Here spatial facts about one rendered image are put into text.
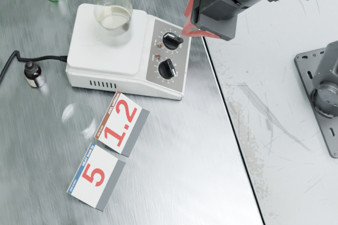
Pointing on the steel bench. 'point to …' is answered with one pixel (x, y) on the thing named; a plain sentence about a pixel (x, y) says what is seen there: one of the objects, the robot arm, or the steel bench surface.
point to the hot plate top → (86, 24)
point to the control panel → (160, 29)
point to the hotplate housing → (144, 84)
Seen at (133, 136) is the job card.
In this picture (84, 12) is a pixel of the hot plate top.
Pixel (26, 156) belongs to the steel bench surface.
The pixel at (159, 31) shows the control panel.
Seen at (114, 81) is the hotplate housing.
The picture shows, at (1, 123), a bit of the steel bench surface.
